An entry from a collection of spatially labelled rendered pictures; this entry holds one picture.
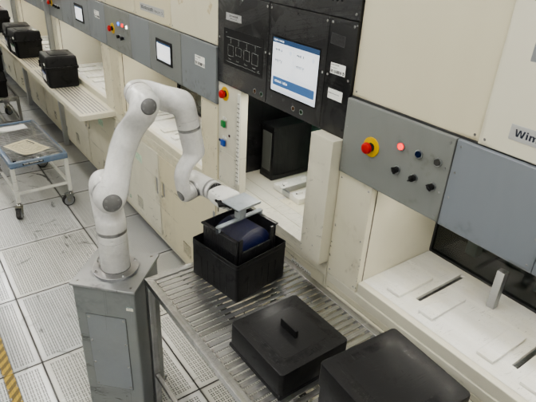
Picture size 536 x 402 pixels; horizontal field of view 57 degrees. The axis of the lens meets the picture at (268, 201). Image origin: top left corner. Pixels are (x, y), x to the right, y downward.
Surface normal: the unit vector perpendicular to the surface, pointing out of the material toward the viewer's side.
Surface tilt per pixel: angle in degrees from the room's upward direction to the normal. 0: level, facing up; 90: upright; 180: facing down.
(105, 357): 90
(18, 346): 0
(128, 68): 90
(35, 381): 0
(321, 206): 90
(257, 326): 0
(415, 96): 90
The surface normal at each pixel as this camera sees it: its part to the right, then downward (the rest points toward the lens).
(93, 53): 0.58, 0.41
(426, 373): 0.05, -0.88
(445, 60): -0.81, 0.24
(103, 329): -0.16, 0.46
